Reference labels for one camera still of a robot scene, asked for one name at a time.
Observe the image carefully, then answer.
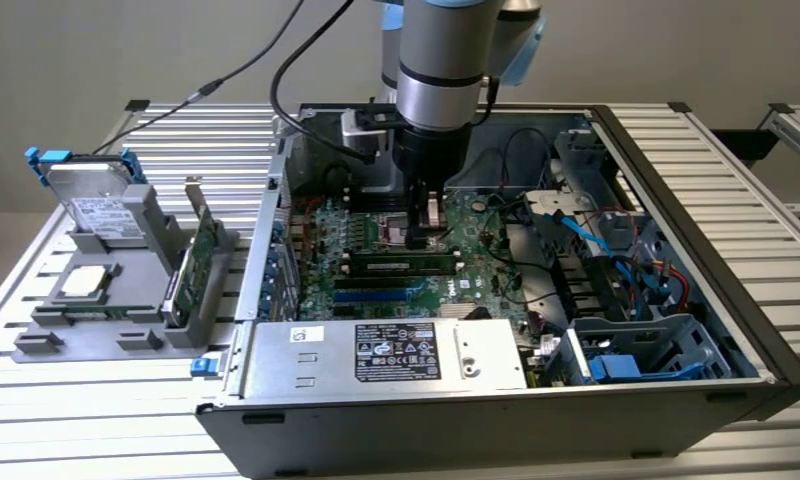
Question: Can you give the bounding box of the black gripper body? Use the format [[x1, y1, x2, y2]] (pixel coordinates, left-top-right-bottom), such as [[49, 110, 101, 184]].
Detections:
[[392, 125, 472, 195]]

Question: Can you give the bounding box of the green RAM stick with label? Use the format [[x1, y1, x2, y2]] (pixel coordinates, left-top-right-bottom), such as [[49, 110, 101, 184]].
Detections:
[[342, 253, 460, 275]]

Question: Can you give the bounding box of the black RAM slot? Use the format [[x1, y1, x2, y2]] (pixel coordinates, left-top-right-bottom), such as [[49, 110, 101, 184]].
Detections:
[[334, 275, 410, 292]]

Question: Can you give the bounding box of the blue RAM slot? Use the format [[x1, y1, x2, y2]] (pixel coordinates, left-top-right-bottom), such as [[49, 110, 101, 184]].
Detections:
[[332, 289, 408, 304]]

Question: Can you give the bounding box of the CPU socket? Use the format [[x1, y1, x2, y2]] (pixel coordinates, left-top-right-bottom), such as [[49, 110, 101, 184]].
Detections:
[[370, 208, 456, 252]]

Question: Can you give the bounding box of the green Dell motherboard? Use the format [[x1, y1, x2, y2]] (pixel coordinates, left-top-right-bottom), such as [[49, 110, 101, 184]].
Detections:
[[284, 188, 556, 322]]

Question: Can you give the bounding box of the silver chipset heatsink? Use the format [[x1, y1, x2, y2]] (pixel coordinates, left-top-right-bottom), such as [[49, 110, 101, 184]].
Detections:
[[438, 301, 494, 321]]

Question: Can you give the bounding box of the silver power supply unit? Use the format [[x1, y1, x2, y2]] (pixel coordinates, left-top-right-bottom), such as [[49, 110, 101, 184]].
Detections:
[[238, 318, 530, 397]]

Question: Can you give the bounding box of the green graphics card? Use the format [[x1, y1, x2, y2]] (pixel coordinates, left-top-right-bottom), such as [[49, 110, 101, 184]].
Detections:
[[160, 174, 219, 327]]

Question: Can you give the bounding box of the grey disk bay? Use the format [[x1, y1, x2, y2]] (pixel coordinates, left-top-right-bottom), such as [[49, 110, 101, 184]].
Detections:
[[563, 313, 737, 387]]

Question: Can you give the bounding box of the blue case latch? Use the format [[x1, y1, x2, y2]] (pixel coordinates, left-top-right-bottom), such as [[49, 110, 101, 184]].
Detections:
[[189, 351, 223, 377]]

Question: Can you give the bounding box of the open black PC case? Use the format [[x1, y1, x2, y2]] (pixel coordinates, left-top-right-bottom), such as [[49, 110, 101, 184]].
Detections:
[[192, 102, 800, 480]]

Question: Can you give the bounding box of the grey parts rack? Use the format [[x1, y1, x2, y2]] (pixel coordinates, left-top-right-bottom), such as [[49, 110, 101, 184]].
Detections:
[[9, 183, 250, 364]]

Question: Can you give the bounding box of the silver CPU chip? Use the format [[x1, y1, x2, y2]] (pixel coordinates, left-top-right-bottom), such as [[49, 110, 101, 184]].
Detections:
[[61, 264, 109, 297]]

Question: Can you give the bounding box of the metal slat side table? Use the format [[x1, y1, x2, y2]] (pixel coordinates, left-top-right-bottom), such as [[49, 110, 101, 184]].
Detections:
[[758, 102, 800, 174]]

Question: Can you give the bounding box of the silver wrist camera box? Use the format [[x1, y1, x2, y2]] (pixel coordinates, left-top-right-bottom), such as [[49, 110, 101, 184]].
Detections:
[[339, 101, 403, 151]]

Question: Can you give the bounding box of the blue SATA wire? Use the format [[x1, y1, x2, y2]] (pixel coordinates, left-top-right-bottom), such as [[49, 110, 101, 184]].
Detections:
[[544, 209, 669, 306]]

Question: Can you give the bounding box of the black camera cable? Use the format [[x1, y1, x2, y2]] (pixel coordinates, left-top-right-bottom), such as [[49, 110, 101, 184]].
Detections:
[[270, 0, 378, 165]]

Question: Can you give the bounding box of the grey cable with connector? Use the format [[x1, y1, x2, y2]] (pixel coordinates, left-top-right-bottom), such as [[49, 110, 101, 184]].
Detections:
[[89, 0, 307, 157]]

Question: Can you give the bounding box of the red wire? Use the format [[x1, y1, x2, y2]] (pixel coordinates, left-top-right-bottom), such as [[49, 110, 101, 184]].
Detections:
[[630, 257, 693, 314]]

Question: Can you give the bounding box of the hard disk with blue bracket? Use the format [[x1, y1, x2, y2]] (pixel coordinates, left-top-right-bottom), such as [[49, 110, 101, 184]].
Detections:
[[23, 146, 149, 242]]

